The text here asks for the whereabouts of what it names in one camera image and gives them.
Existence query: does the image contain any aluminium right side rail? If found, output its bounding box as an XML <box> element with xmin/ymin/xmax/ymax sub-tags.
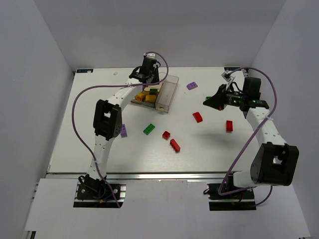
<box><xmin>242</xmin><ymin>68</ymin><xmax>249</xmax><ymax>78</ymax></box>

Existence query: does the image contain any clear stepped organizer tray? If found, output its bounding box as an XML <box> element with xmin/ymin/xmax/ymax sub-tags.
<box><xmin>131</xmin><ymin>82</ymin><xmax>164</xmax><ymax>108</ymax></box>

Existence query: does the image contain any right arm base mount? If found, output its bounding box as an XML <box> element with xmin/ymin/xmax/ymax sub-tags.
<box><xmin>203</xmin><ymin>176</ymin><xmax>256</xmax><ymax>212</ymax></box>

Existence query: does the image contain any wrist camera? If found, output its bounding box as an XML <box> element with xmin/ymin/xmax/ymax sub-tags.
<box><xmin>144</xmin><ymin>52</ymin><xmax>157</xmax><ymax>60</ymax></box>
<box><xmin>221</xmin><ymin>70</ymin><xmax>235</xmax><ymax>87</ymax></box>

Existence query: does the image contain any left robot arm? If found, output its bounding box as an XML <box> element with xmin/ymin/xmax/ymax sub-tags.
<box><xmin>87</xmin><ymin>53</ymin><xmax>159</xmax><ymax>180</ymax></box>

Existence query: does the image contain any aluminium rail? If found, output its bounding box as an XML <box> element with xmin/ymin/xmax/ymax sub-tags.
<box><xmin>242</xmin><ymin>68</ymin><xmax>249</xmax><ymax>78</ymax></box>
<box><xmin>46</xmin><ymin>171</ymin><xmax>240</xmax><ymax>180</ymax></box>

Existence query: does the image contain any purple sloped lego brick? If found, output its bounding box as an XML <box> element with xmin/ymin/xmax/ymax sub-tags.
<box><xmin>186</xmin><ymin>82</ymin><xmax>198</xmax><ymax>90</ymax></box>

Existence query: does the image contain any red curved lego brick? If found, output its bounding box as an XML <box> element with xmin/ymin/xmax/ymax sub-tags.
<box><xmin>192</xmin><ymin>112</ymin><xmax>203</xmax><ymax>123</ymax></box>

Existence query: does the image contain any yellow rounded lego brick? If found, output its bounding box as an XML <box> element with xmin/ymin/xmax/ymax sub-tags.
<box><xmin>145</xmin><ymin>95</ymin><xmax>157</xmax><ymax>103</ymax></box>

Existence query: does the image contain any yellow 2x4 lego brick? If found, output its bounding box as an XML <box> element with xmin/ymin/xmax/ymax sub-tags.
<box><xmin>135</xmin><ymin>92</ymin><xmax>146</xmax><ymax>100</ymax></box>

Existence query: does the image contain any dark label sticker right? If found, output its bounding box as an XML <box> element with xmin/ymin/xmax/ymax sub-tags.
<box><xmin>224</xmin><ymin>67</ymin><xmax>240</xmax><ymax>71</ymax></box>

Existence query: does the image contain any red 2x2 lego brick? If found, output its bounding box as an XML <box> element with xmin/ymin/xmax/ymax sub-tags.
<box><xmin>162</xmin><ymin>131</ymin><xmax>170</xmax><ymax>140</ymax></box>

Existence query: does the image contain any green 2x4 lego brick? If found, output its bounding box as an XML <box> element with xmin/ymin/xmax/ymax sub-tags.
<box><xmin>143</xmin><ymin>123</ymin><xmax>155</xmax><ymax>135</ymax></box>

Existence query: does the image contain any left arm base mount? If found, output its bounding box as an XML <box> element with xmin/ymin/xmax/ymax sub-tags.
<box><xmin>73</xmin><ymin>175</ymin><xmax>126</xmax><ymax>208</ymax></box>

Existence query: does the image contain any green 2x2 lego brick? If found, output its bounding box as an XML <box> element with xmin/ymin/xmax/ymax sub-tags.
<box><xmin>150</xmin><ymin>89</ymin><xmax>158</xmax><ymax>95</ymax></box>

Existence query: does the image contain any clear long drawer box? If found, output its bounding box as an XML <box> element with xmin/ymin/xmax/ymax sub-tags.
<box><xmin>155</xmin><ymin>75</ymin><xmax>179</xmax><ymax>113</ymax></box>

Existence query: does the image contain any aluminium front rail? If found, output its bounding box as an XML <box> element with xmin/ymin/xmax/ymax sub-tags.
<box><xmin>46</xmin><ymin>171</ymin><xmax>240</xmax><ymax>180</ymax></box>

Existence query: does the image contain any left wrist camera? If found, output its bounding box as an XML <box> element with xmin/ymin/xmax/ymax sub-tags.
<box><xmin>144</xmin><ymin>52</ymin><xmax>157</xmax><ymax>60</ymax></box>

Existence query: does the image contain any dark label sticker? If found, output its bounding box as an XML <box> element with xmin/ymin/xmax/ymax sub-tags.
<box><xmin>224</xmin><ymin>67</ymin><xmax>240</xmax><ymax>71</ymax></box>
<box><xmin>76</xmin><ymin>69</ymin><xmax>93</xmax><ymax>74</ymax></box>

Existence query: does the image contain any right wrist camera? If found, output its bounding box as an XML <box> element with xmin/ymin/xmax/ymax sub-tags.
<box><xmin>221</xmin><ymin>70</ymin><xmax>235</xmax><ymax>87</ymax></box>

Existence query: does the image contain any red lego brick far right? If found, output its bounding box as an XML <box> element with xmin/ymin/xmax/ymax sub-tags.
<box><xmin>226</xmin><ymin>120</ymin><xmax>233</xmax><ymax>132</ymax></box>

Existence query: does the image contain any dark label sticker left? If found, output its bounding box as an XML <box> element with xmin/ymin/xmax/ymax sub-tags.
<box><xmin>76</xmin><ymin>69</ymin><xmax>93</xmax><ymax>74</ymax></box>

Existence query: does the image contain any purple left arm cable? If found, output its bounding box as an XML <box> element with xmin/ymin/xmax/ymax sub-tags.
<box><xmin>71</xmin><ymin>51</ymin><xmax>169</xmax><ymax>209</ymax></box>

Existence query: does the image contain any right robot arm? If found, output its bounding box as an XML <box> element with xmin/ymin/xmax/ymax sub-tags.
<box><xmin>203</xmin><ymin>77</ymin><xmax>299</xmax><ymax>188</ymax></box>

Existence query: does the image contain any purple 2x4 lego brick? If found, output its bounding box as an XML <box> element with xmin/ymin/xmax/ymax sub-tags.
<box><xmin>120</xmin><ymin>124</ymin><xmax>128</xmax><ymax>137</ymax></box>

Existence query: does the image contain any red 2x4 lego on side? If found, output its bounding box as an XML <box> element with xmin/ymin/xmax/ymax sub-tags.
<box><xmin>170</xmin><ymin>139</ymin><xmax>180</xmax><ymax>152</ymax></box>

